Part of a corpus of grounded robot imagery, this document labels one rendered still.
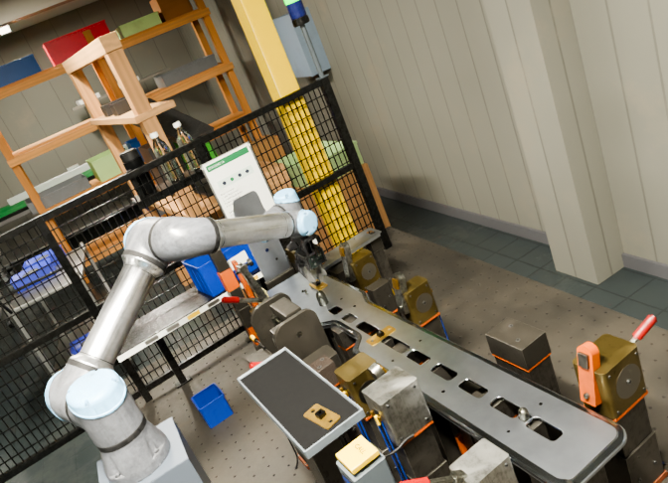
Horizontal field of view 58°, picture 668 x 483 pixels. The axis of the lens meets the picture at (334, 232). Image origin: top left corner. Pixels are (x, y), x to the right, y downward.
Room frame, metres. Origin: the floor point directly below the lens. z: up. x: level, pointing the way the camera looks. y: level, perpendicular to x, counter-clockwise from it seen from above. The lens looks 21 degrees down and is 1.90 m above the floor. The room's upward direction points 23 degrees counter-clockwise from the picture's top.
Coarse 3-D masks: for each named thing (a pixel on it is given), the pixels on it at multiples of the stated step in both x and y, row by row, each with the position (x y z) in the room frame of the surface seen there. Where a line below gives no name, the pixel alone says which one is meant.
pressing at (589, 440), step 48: (288, 288) 1.98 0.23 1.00; (336, 288) 1.83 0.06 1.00; (432, 336) 1.35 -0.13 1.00; (432, 384) 1.17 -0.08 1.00; (480, 384) 1.11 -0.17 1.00; (528, 384) 1.05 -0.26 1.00; (480, 432) 0.96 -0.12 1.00; (528, 432) 0.92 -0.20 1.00; (576, 432) 0.87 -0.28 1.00; (624, 432) 0.83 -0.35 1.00; (576, 480) 0.78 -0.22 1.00
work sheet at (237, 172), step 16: (224, 160) 2.42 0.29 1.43; (240, 160) 2.44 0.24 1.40; (256, 160) 2.46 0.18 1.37; (208, 176) 2.38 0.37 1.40; (224, 176) 2.41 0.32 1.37; (240, 176) 2.43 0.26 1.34; (256, 176) 2.45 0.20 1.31; (224, 192) 2.39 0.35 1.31; (240, 192) 2.42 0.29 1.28; (256, 192) 2.44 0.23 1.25; (224, 208) 2.38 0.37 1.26
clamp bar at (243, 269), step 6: (240, 264) 1.83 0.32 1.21; (246, 264) 1.82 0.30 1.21; (252, 264) 1.82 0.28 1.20; (240, 270) 1.81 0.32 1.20; (246, 270) 1.80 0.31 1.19; (246, 276) 1.80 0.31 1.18; (252, 276) 1.81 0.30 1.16; (252, 282) 1.81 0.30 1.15; (252, 288) 1.82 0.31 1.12; (258, 288) 1.81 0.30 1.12; (258, 294) 1.81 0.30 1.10; (264, 294) 1.81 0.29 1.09
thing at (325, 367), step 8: (320, 360) 1.29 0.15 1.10; (328, 360) 1.28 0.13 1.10; (312, 368) 1.27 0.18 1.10; (320, 368) 1.26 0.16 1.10; (328, 368) 1.26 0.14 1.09; (336, 368) 1.27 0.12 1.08; (328, 376) 1.26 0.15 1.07; (336, 384) 1.26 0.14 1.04; (344, 432) 1.27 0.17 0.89; (352, 432) 1.26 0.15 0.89; (360, 432) 1.26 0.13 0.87; (352, 440) 1.25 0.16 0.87
